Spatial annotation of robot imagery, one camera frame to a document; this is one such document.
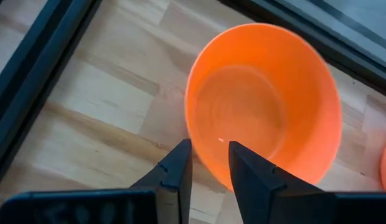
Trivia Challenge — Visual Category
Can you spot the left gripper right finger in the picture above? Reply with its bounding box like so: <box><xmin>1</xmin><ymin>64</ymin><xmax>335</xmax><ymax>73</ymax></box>
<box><xmin>228</xmin><ymin>141</ymin><xmax>386</xmax><ymax>224</ymax></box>

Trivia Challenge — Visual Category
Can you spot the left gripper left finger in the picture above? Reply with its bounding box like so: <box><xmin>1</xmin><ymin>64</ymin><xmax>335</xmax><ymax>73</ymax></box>
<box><xmin>0</xmin><ymin>138</ymin><xmax>194</xmax><ymax>224</ymax></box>

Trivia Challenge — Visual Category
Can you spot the orange plastic mini bowl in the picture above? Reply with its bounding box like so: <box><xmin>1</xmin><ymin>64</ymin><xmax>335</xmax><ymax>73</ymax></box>
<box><xmin>184</xmin><ymin>22</ymin><xmax>343</xmax><ymax>192</ymax></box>

